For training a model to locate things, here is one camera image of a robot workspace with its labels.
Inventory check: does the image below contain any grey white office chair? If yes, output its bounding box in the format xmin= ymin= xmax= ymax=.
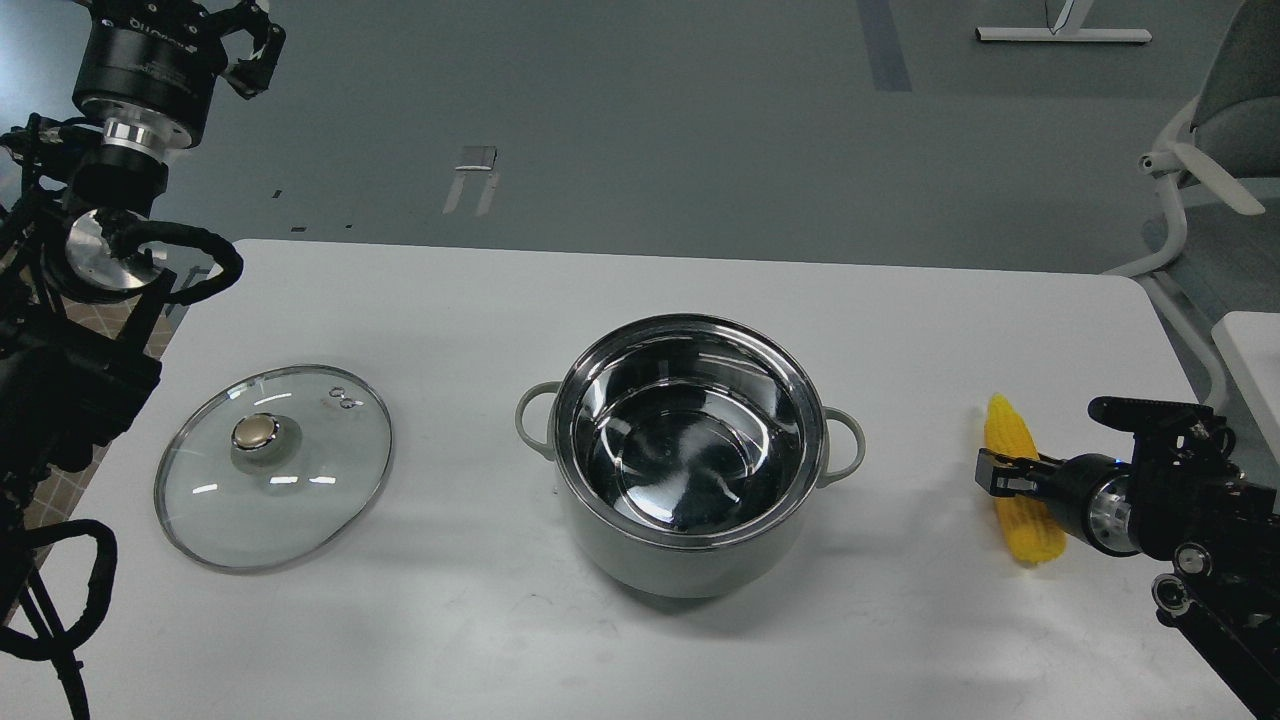
xmin=1114 ymin=1 xmax=1279 ymax=486

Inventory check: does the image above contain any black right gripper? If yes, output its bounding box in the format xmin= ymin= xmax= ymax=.
xmin=978 ymin=448 xmax=1137 ymax=556

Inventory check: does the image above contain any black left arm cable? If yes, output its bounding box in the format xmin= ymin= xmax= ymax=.
xmin=0 ymin=518 xmax=120 ymax=720

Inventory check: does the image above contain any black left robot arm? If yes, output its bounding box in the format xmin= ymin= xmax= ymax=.
xmin=3 ymin=1 xmax=285 ymax=533

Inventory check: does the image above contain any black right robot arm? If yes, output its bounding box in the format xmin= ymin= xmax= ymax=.
xmin=975 ymin=395 xmax=1279 ymax=719

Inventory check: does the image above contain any grey steel cooking pot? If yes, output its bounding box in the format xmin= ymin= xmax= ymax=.
xmin=515 ymin=313 xmax=867 ymax=600

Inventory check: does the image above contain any white desk leg base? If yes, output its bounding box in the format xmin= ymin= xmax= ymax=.
xmin=974 ymin=1 xmax=1153 ymax=45

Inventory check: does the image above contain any glass lid with gold knob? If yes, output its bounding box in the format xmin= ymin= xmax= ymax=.
xmin=154 ymin=364 xmax=396 ymax=573

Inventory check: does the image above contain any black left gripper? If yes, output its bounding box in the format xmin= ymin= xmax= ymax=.
xmin=72 ymin=1 xmax=285 ymax=149

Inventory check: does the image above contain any yellow corn cob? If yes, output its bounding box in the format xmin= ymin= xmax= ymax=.
xmin=984 ymin=393 xmax=1068 ymax=565

